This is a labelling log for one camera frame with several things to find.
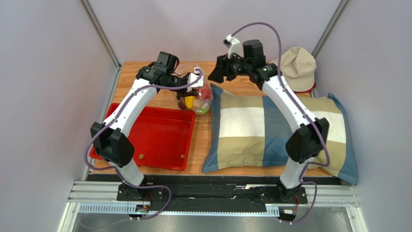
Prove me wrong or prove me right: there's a dark purple mangosteen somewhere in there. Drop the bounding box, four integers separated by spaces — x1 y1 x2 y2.
177 99 187 110

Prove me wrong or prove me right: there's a yellow mango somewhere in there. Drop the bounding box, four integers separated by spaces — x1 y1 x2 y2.
184 96 196 109

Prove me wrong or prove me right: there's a red yellow apple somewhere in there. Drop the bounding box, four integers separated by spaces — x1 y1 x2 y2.
200 85 212 101

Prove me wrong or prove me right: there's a clear zip top bag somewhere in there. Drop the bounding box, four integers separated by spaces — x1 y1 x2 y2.
173 63 213 115

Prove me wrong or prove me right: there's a white green cauliflower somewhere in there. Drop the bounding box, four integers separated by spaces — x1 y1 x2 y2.
194 106 210 115

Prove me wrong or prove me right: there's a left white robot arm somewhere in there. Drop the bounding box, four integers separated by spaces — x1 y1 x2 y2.
90 52 204 200

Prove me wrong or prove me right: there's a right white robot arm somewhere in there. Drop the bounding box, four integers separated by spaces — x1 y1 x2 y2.
208 36 329 202

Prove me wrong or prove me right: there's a red plastic tray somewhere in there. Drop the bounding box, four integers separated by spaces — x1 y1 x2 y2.
89 102 196 171

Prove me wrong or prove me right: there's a plaid blue beige pillow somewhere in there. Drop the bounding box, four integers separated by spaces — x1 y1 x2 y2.
202 84 358 185

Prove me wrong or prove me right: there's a beige bucket hat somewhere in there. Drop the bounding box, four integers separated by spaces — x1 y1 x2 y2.
280 46 317 91

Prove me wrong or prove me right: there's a red folded cloth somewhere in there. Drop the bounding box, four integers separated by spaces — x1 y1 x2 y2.
294 82 316 93

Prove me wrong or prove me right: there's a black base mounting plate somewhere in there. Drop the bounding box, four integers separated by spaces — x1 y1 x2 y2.
86 174 308 213

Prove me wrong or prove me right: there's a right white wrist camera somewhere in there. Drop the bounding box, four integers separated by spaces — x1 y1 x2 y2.
223 34 241 58

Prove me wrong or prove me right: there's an aluminium frame rail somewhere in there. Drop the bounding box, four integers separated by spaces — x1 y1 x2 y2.
58 175 367 232

